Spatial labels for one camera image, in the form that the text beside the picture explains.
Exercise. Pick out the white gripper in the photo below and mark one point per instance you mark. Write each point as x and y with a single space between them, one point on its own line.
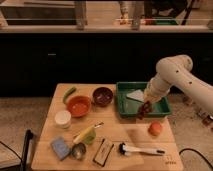
148 96

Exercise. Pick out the dark purple grapes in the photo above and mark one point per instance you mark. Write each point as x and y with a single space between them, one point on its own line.
144 110

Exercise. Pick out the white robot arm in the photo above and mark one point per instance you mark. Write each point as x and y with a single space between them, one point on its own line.
176 71

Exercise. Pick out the white cloth in tray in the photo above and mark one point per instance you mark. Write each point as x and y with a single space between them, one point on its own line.
136 95

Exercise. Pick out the green plastic tray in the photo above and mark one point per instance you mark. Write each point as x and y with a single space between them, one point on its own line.
128 108

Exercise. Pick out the orange fruit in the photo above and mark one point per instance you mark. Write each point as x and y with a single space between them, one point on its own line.
155 128

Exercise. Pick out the dark maroon bowl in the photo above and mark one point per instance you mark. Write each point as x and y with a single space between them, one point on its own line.
102 96

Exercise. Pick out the white dish brush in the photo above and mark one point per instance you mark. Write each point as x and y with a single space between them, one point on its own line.
124 149

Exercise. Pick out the orange bowl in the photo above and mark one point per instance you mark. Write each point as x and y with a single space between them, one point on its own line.
79 106

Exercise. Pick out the green pepper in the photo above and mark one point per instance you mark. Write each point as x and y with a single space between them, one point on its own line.
68 93

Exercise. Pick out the white cup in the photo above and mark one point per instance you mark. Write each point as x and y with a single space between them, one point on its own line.
63 119

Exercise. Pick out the blue sponge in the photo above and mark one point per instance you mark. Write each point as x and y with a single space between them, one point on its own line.
60 148

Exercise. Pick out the black chair frame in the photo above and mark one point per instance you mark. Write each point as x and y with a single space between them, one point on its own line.
29 135

